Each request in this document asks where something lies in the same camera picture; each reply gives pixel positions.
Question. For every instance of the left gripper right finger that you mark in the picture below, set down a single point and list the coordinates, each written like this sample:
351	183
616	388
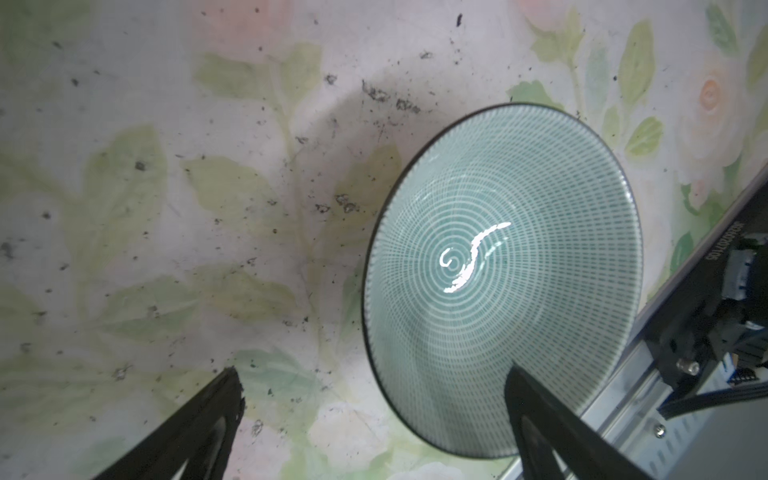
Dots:
547	432

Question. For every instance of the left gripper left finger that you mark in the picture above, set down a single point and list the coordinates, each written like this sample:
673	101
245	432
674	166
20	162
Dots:
195	442

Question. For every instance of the mint green striped bowl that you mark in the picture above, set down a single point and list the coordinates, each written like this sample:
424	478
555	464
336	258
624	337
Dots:
512	238

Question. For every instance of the aluminium front rail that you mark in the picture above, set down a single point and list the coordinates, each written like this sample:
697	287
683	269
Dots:
625	413

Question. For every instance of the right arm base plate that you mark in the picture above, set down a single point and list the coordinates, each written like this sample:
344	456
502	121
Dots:
708	338

